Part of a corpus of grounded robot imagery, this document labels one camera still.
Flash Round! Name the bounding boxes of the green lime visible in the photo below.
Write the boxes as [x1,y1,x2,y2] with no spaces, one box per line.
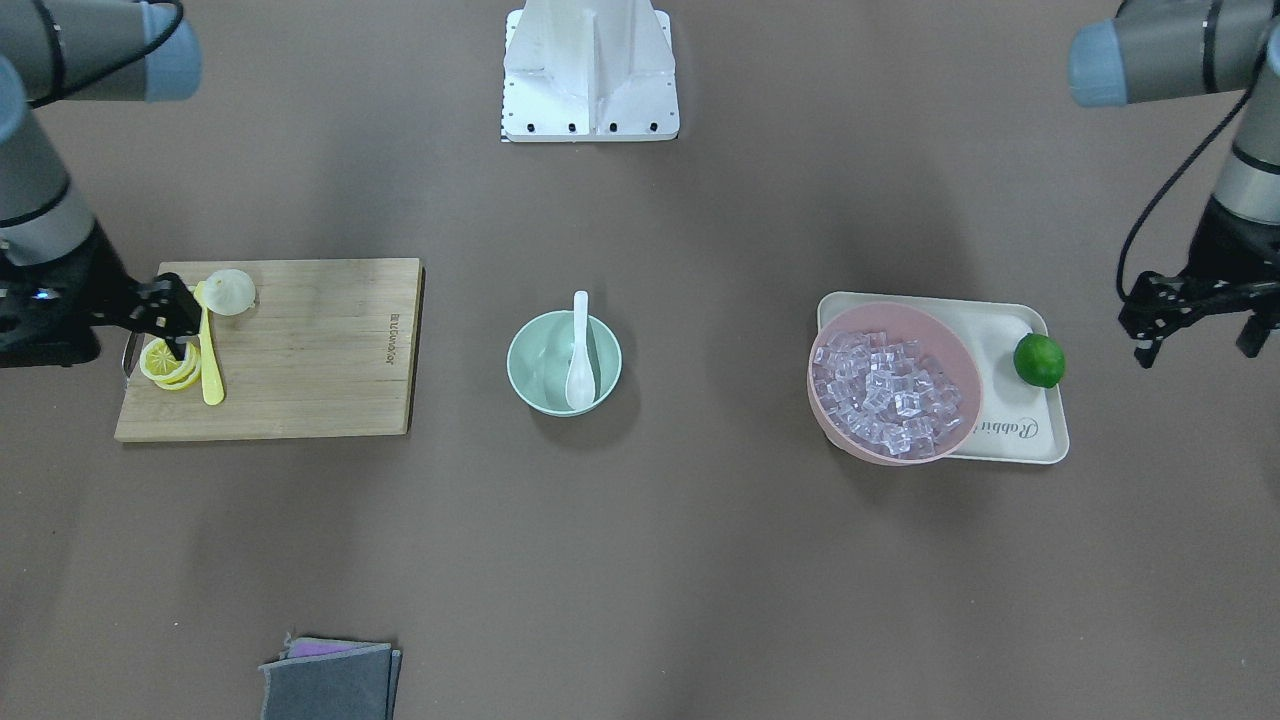
[1012,333,1066,389]

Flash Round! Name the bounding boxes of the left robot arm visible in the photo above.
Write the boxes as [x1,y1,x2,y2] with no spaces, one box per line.
[1068,1,1279,368]

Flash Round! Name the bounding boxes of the green bowl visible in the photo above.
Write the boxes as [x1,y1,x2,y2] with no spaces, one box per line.
[506,310,623,416]

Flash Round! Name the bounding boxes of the purple cloth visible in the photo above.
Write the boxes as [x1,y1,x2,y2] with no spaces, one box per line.
[279,637,378,661]

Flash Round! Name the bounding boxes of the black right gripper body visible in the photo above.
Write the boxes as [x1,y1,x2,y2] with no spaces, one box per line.
[1,222,136,331]

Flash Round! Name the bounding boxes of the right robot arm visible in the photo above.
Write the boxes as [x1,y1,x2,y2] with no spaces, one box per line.
[1,1,204,368]

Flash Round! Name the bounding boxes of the beige tray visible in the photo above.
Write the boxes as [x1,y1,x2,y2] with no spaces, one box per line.
[815,292,1070,465]

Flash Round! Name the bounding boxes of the pink bowl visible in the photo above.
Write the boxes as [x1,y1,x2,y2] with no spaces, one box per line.
[805,301,984,466]

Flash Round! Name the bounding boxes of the stacked lemon slices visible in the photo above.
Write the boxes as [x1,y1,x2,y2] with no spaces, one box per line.
[138,338,202,391]

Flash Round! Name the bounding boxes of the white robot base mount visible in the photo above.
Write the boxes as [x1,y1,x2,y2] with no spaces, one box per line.
[500,1,681,143]

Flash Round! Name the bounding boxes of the white steamed bun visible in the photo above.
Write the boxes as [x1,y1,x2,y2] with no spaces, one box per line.
[202,268,257,316]

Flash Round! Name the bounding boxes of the grey folded cloth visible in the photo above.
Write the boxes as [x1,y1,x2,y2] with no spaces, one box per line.
[259,643,402,719]

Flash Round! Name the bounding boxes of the yellow plastic knife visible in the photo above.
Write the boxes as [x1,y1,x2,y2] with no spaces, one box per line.
[193,281,225,406]

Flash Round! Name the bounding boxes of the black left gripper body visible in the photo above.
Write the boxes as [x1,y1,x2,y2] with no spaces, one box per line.
[1185,197,1277,316]

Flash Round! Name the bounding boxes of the clear ice cubes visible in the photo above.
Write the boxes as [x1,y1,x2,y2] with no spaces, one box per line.
[808,331,969,461]

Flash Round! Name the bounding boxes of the white ceramic spoon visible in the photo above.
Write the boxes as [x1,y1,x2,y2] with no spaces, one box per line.
[564,290,595,413]

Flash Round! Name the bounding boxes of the bamboo cutting board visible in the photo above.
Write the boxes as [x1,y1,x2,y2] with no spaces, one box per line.
[115,258,425,443]

